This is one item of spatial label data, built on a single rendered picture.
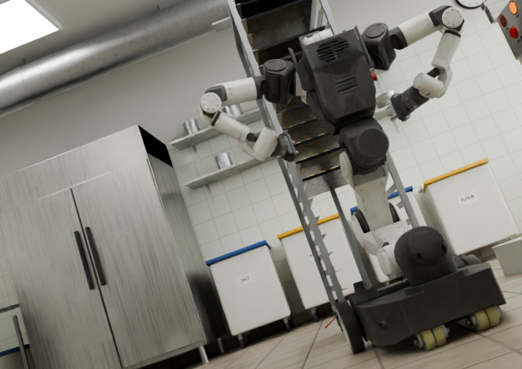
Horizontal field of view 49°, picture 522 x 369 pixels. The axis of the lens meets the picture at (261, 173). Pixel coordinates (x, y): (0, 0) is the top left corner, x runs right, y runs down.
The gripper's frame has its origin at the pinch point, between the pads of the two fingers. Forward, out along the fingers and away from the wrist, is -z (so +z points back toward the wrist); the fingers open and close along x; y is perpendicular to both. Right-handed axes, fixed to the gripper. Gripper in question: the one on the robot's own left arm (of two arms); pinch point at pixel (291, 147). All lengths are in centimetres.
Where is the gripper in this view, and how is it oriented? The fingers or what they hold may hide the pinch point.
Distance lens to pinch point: 244.7
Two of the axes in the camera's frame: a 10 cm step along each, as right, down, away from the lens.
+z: -5.1, -0.1, -8.6
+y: -7.9, 3.9, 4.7
